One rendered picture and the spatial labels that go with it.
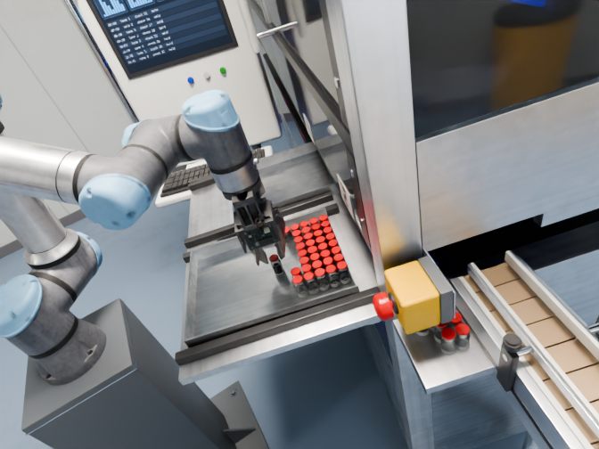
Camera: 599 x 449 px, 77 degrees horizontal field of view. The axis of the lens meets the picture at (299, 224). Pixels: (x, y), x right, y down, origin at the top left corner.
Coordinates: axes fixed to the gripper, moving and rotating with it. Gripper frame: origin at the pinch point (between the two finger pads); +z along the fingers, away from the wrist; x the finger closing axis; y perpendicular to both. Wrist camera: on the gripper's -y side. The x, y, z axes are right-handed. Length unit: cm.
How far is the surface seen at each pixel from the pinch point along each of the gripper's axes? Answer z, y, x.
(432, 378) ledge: 5.3, 32.2, 19.8
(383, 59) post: -38.8, 19.9, 21.5
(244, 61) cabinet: -18, -79, 6
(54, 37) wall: -30, -240, -112
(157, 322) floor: 93, -80, -83
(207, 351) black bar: 3.7, 16.0, -15.8
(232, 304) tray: 5.1, 5.4, -11.1
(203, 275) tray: 5.1, -5.9, -17.6
